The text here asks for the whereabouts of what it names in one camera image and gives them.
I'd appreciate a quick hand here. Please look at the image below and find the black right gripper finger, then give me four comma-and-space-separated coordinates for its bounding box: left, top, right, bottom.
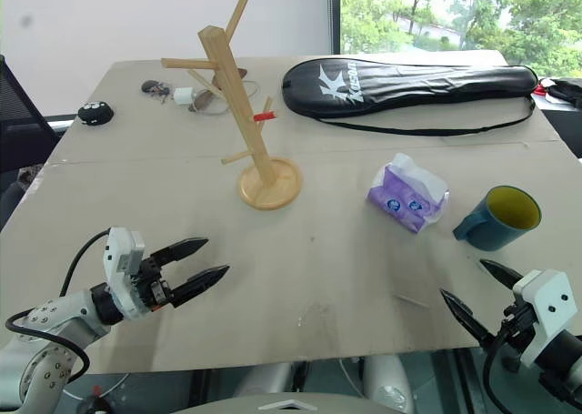
478, 258, 525, 293
439, 288, 497, 351

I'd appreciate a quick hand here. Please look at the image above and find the beige cable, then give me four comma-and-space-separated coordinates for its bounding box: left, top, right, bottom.
187, 78, 264, 116

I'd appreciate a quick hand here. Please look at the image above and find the brown cardboard sheet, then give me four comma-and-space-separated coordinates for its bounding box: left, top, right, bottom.
0, 48, 582, 374

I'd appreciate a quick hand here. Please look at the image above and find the black knob with red mark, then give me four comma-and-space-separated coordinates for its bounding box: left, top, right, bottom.
75, 385, 114, 414

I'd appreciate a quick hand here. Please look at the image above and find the black and red bag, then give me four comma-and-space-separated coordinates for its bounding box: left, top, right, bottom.
530, 76, 582, 111

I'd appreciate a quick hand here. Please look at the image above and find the blue mug yellow inside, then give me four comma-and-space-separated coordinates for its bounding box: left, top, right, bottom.
452, 185, 543, 253

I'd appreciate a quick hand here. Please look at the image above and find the wooden mug tree stand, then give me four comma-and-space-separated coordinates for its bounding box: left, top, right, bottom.
161, 0, 304, 212

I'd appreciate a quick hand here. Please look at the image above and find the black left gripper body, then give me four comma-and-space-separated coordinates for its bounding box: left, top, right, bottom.
131, 255, 177, 314

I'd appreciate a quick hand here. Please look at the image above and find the black mesh chair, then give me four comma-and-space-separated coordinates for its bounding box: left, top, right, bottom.
0, 54, 61, 175

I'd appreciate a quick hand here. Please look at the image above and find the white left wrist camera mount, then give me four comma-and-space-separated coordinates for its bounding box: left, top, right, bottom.
102, 226, 152, 320

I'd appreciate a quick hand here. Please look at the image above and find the white rounded shell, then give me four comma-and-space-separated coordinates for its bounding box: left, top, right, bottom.
361, 353, 416, 414
232, 361, 302, 400

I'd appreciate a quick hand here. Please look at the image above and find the dark key bunch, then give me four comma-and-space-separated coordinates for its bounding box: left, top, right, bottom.
140, 79, 172, 98

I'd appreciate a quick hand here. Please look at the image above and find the dark window frame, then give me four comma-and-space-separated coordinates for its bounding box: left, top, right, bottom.
328, 0, 343, 56

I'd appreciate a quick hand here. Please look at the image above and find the white charger plug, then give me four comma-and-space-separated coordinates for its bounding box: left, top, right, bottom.
172, 86, 197, 106

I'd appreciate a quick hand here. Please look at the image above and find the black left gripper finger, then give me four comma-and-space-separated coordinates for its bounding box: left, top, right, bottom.
149, 237, 210, 267
169, 264, 231, 309

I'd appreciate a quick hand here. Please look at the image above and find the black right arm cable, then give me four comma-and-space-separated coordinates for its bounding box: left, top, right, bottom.
482, 327, 517, 414

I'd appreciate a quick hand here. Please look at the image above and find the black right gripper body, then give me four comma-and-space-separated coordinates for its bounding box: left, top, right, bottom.
488, 301, 541, 358

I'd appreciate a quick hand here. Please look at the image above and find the purple tissue pack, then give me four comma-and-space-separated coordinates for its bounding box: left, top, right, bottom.
366, 152, 451, 235

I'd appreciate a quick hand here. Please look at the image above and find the grey robot torso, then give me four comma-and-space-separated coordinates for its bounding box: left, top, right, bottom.
172, 388, 397, 414

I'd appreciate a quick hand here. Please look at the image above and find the black racket bag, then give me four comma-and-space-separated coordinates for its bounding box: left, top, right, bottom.
281, 58, 540, 138

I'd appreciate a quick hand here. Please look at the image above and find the black round toy with eyes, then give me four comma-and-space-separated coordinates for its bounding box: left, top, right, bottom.
76, 100, 115, 126

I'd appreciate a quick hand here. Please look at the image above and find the brown flat object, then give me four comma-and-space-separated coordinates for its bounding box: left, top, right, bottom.
187, 67, 249, 113

